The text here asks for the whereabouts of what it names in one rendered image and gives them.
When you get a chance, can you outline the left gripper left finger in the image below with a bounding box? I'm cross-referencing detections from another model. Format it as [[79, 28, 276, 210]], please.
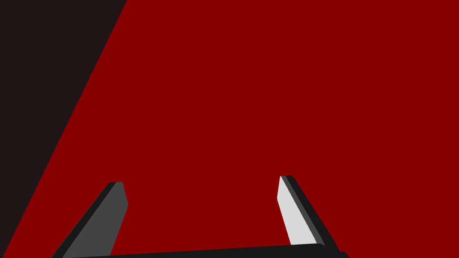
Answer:
[[52, 181, 129, 258]]

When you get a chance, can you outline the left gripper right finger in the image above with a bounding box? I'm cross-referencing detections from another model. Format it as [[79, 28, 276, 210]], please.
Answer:
[[277, 175, 340, 253]]

